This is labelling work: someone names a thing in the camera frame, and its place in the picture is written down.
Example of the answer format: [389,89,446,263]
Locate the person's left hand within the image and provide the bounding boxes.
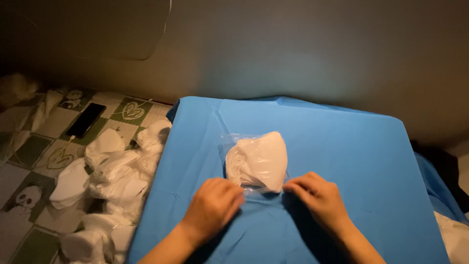
[181,177,245,243]

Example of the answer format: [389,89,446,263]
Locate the person's right hand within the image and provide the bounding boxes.
[283,171,349,235]

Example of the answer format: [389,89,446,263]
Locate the clear bag of white masks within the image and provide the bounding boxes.
[220,131,290,200]

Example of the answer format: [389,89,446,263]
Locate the blue cloth sheet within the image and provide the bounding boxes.
[126,96,469,264]

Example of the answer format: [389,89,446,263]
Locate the pile of bagged white masks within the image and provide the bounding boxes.
[49,119,173,264]

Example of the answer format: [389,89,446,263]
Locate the black smartphone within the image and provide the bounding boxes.
[65,103,107,139]

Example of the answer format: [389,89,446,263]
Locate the green checked panda blanket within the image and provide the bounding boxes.
[0,86,173,264]

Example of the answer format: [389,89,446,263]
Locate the white charging cable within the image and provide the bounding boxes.
[11,98,154,173]

